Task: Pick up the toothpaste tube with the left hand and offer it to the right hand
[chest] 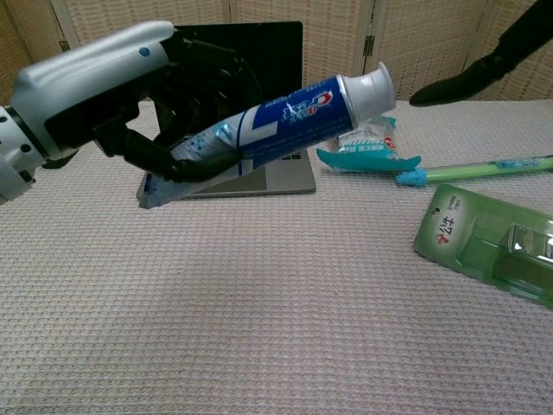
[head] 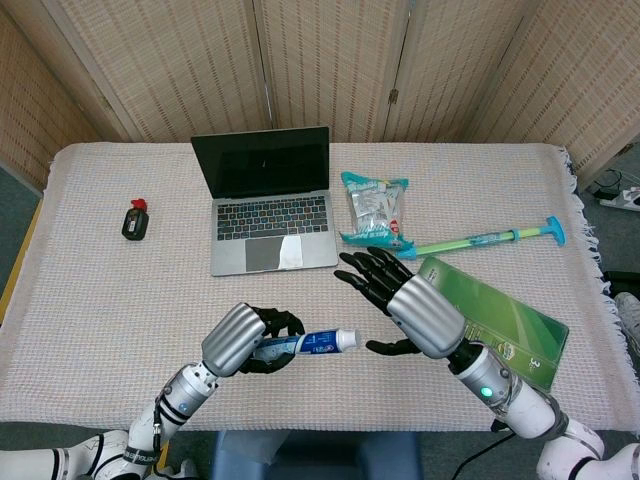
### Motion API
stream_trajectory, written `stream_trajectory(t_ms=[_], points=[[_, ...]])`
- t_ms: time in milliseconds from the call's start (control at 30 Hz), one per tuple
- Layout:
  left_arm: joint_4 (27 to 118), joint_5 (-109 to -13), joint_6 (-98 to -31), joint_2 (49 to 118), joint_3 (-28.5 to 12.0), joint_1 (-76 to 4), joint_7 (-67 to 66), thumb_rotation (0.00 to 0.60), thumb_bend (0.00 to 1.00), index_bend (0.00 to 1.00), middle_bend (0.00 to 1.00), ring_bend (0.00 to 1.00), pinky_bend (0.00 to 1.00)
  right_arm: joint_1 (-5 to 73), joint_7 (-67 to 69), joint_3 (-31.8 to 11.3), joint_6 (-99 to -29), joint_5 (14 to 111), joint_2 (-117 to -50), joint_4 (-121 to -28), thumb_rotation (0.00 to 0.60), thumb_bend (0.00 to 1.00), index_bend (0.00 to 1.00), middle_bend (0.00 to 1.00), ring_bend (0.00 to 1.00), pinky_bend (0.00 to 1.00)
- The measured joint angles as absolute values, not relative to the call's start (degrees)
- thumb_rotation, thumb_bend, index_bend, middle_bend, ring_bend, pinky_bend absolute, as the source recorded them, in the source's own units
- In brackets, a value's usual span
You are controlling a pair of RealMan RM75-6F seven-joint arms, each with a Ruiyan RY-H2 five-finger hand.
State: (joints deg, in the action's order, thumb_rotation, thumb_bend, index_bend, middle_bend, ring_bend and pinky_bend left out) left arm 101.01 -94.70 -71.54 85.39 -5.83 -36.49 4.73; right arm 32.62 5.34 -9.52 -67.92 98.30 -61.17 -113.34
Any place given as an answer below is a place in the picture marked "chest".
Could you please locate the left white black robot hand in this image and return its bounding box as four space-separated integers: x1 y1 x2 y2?
9 20 264 183

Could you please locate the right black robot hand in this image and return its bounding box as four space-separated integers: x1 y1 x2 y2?
409 0 553 107

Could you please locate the blue white toothpaste tube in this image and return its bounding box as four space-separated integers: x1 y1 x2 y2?
137 61 397 211

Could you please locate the woven folding screen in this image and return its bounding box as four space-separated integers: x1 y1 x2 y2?
0 0 553 103

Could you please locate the green stick with teal end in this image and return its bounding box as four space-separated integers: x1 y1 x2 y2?
395 156 553 188

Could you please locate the teal plastic packaged refill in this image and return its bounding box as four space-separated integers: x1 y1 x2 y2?
316 115 423 175

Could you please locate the green blister pack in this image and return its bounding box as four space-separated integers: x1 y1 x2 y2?
412 183 553 310

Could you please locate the grey open laptop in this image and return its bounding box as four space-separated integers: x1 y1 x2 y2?
136 21 317 201

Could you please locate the pale woven tablecloth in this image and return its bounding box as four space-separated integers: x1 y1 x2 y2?
0 99 553 415

